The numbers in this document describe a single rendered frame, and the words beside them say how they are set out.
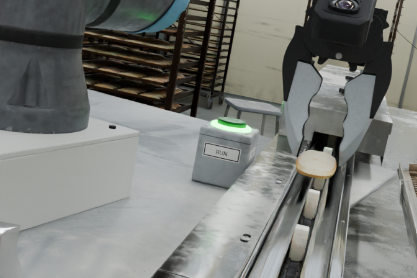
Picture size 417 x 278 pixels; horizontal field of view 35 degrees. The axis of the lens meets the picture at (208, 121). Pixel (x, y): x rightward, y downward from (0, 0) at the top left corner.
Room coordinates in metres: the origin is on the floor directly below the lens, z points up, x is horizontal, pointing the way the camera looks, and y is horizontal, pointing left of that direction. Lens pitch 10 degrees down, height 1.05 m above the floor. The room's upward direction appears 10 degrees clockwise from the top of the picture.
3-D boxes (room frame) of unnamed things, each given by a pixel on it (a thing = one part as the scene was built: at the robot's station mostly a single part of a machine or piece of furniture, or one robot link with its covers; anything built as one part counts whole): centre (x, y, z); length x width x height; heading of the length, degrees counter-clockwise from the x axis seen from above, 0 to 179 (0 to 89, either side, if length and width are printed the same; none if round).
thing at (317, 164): (0.61, -0.11, 0.93); 0.10 x 0.04 x 0.01; 168
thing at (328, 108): (1.66, -0.33, 0.89); 1.25 x 0.18 x 0.09; 168
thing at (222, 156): (0.87, -0.03, 0.84); 0.08 x 0.08 x 0.11; 78
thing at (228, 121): (0.87, -0.03, 0.90); 0.04 x 0.04 x 0.02
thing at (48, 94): (0.69, 0.21, 0.95); 0.15 x 0.15 x 0.10
